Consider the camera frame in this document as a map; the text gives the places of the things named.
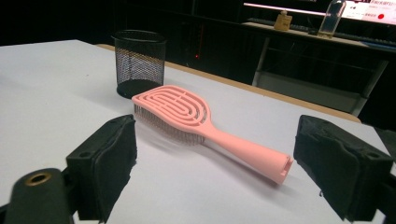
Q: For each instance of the clear plastic stand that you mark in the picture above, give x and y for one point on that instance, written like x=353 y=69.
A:
x=331 y=18

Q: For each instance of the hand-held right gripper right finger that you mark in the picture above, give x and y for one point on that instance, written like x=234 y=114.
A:
x=339 y=165

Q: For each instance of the pink hairbrush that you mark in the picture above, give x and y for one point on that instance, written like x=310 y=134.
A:
x=243 y=149

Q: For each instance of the small yellowish bottle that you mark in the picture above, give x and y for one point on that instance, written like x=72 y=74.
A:
x=283 y=21

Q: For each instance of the metal stand frame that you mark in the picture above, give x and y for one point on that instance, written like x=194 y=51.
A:
x=311 y=93

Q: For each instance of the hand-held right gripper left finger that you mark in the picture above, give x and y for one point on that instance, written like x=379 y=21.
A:
x=99 y=161

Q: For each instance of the black mesh pen holder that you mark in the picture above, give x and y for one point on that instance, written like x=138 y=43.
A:
x=138 y=62

